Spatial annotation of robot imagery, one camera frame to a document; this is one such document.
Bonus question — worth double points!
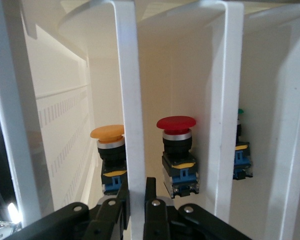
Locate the white plastic drawer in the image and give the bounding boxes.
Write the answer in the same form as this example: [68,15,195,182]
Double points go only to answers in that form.
[137,0,245,223]
[229,2,300,240]
[57,0,145,240]

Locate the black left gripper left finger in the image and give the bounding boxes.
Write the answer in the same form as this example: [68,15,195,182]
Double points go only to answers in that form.
[12,178,131,240]

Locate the yellow mushroom push button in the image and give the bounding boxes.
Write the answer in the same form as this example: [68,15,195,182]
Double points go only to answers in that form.
[90,124,128,196]

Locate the red mushroom push button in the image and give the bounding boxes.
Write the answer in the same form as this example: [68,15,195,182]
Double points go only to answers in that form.
[156,116,199,200]

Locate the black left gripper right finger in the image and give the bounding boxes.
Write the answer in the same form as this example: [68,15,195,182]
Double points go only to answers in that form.
[143,176,253,240]

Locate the green push button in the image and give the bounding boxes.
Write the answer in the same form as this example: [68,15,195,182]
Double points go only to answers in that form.
[233,107,253,181]

